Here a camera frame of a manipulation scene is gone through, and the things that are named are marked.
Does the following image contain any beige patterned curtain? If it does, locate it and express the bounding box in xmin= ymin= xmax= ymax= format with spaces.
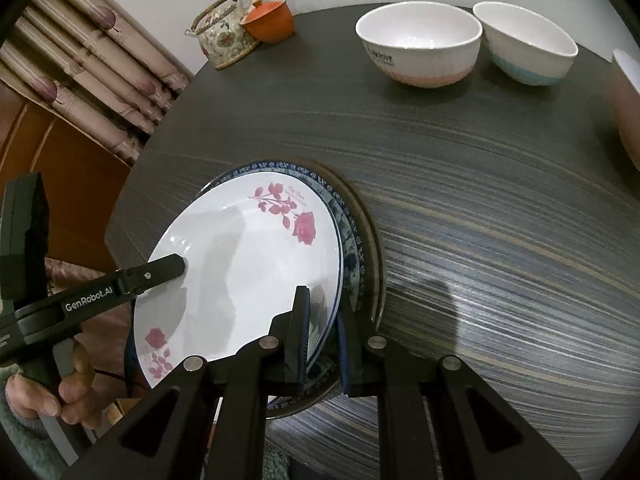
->
xmin=0 ymin=0 xmax=194 ymax=167

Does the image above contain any white bowl with pink base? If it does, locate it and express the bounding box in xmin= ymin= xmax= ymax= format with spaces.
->
xmin=355 ymin=1 xmax=484 ymax=88

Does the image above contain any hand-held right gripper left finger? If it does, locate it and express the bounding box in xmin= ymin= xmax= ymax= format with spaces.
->
xmin=62 ymin=286 xmax=313 ymax=480

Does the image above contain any orange lidded tea cup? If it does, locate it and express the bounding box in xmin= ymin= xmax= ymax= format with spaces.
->
xmin=240 ymin=0 xmax=295 ymax=44

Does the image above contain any small blue floral plate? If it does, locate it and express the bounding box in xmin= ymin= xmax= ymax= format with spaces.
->
xmin=200 ymin=160 xmax=362 ymax=403

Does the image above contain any person's left forearm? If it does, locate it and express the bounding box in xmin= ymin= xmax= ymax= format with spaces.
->
xmin=0 ymin=395 xmax=68 ymax=480

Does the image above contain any white bowl with blue base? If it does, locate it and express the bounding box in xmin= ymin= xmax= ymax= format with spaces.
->
xmin=472 ymin=1 xmax=580 ymax=86

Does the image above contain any grey fleece clothing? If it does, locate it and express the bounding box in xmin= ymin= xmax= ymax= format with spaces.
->
xmin=264 ymin=440 xmax=293 ymax=480

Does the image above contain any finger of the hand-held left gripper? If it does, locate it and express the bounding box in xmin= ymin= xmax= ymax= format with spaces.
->
xmin=120 ymin=254 xmax=186 ymax=303

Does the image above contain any floral ceramic teapot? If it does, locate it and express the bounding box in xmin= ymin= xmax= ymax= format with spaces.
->
xmin=185 ymin=0 xmax=262 ymax=70

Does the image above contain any brown wooden cabinet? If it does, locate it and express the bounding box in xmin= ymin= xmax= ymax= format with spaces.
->
xmin=0 ymin=80 xmax=147 ymax=281

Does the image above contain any large blue floral plate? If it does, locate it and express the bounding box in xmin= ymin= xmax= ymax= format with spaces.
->
xmin=245 ymin=156 xmax=387 ymax=421

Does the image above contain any pink cushion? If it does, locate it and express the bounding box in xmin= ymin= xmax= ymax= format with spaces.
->
xmin=45 ymin=257 xmax=138 ymax=376

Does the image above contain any white plate with pink roses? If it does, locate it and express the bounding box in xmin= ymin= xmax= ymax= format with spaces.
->
xmin=133 ymin=170 xmax=344 ymax=392

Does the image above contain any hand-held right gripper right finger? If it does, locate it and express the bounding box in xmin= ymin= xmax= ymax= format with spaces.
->
xmin=337 ymin=310 xmax=583 ymax=480

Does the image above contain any large pink bowl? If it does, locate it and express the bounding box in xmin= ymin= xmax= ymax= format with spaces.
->
xmin=604 ymin=48 xmax=640 ymax=173

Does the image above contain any person's left hand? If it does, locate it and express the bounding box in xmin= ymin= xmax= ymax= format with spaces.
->
xmin=7 ymin=342 xmax=96 ymax=421

